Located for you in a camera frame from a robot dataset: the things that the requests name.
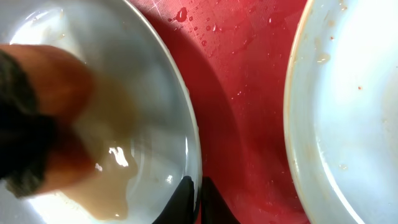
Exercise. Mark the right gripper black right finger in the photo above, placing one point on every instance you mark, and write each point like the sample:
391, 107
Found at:
214, 209

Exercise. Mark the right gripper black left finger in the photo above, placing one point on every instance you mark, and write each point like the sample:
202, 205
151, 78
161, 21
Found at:
179, 209

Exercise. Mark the orange green scrub sponge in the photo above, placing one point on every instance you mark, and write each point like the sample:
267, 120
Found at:
44, 89

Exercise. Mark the red plastic serving tray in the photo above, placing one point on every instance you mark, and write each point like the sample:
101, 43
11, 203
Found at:
233, 57

